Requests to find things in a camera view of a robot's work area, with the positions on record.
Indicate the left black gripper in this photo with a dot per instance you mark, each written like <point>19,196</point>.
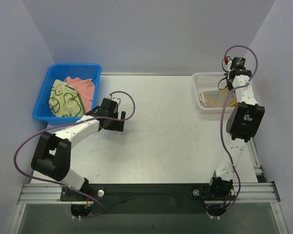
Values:
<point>117,122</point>

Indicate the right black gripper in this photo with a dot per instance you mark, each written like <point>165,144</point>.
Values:
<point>229,75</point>

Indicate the yellow patterned towel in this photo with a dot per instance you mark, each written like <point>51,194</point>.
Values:
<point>215,98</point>

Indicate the orange lion print towel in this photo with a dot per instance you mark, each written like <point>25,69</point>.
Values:
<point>202,99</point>

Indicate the cream green patterned towel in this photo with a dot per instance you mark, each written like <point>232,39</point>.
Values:
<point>65,101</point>

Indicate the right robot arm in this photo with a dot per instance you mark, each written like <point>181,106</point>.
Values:
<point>241,126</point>

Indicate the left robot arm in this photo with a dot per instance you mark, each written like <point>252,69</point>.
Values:
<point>52,156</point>

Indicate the white perforated plastic basket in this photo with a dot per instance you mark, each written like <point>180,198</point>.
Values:
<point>217,81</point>

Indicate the pink towel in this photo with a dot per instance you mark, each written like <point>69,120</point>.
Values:
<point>85,88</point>

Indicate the blue plastic bin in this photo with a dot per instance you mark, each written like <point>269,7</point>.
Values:
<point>60,71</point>

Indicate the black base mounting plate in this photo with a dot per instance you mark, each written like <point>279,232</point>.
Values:
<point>149,199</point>

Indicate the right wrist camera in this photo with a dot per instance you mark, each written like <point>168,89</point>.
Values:
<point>234,63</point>

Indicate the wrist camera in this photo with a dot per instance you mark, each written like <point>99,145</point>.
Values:
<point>115,99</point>
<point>234,63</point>

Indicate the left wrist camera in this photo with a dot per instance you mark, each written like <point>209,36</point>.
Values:
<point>115,99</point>

